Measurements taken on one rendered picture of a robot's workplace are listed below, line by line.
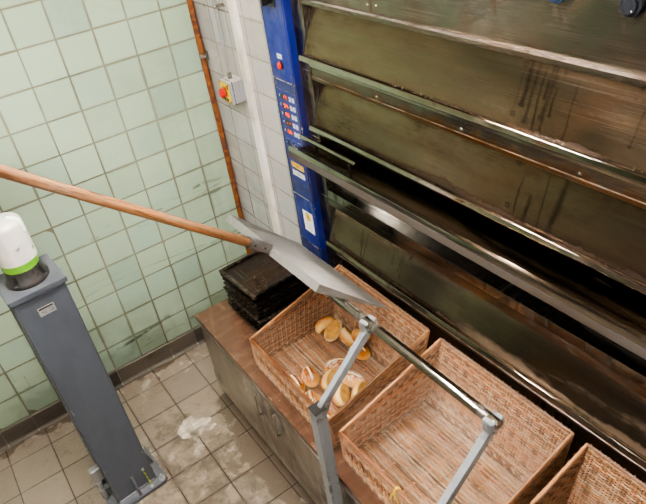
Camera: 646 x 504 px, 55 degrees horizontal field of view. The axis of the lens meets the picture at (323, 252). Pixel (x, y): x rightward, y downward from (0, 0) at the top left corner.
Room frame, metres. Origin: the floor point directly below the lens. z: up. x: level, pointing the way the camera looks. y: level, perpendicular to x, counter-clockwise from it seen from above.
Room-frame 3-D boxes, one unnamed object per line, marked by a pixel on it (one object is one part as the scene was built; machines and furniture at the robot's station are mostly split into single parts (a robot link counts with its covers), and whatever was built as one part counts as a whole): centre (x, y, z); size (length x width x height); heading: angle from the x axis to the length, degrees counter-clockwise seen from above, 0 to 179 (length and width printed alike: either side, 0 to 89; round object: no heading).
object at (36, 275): (1.87, 1.07, 1.23); 0.26 x 0.15 x 0.06; 35
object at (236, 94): (2.65, 0.28, 1.46); 0.10 x 0.07 x 0.10; 31
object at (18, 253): (1.82, 1.05, 1.36); 0.16 x 0.13 x 0.19; 92
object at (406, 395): (1.22, -0.30, 0.72); 0.56 x 0.49 x 0.28; 31
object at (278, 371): (1.74, 0.00, 0.72); 0.56 x 0.49 x 0.28; 30
